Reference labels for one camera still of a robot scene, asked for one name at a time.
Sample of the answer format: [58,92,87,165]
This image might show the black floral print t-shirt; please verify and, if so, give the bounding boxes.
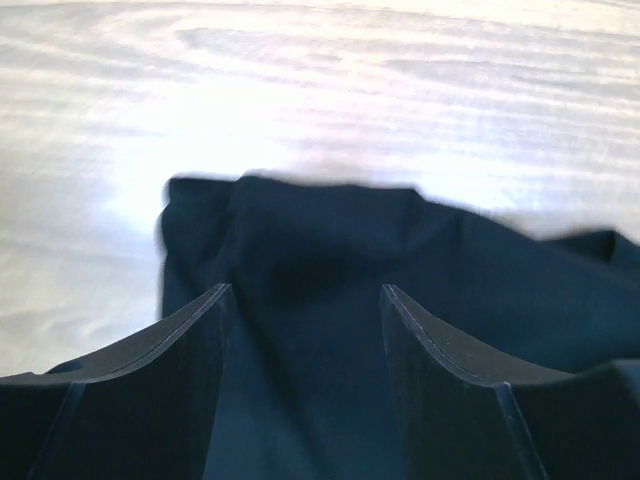
[161,177,639,479]

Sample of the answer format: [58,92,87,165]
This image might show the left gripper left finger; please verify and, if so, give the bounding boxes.
[1,284,236,479]

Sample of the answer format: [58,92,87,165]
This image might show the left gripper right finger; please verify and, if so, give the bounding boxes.
[381,285,639,479]

